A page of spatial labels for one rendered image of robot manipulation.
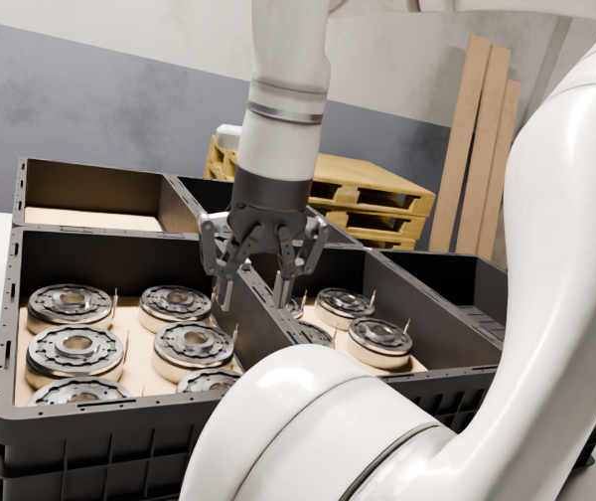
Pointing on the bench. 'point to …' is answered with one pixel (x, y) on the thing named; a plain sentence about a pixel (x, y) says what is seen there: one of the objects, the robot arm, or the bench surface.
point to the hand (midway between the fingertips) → (253, 294)
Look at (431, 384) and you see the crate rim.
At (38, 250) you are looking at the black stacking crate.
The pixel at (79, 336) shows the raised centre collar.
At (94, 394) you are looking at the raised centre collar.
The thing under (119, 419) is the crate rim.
